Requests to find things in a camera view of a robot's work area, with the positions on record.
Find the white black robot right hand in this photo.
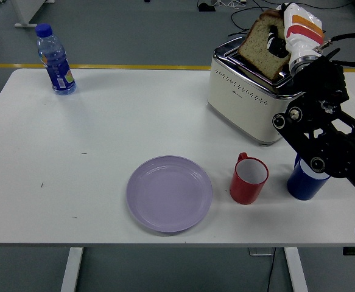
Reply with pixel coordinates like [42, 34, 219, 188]
[267, 2, 325, 61]

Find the slice of seeded bread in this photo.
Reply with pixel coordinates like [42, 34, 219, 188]
[237, 8, 290, 82]

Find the purple round plate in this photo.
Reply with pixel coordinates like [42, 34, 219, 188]
[125, 155, 214, 234]

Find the cream and chrome toaster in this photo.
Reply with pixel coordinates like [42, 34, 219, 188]
[206, 36, 306, 147]

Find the blue mug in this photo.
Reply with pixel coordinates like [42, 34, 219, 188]
[287, 153, 331, 201]

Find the red mug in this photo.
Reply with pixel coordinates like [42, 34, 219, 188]
[229, 152, 270, 205]

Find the white table leg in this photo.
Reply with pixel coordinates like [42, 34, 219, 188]
[60, 246, 85, 292]
[284, 246, 309, 292]

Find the water bottle with blue label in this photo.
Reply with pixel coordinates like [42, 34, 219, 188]
[34, 23, 77, 96]

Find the white background desk leg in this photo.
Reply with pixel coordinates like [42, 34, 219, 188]
[14, 0, 56, 29]

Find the black floor cable with plug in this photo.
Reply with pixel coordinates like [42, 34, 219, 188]
[228, 9, 253, 39]

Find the clear bracket under table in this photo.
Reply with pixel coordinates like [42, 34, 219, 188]
[248, 248, 276, 256]

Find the black cable under table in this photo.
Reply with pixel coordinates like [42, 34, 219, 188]
[267, 248, 276, 292]

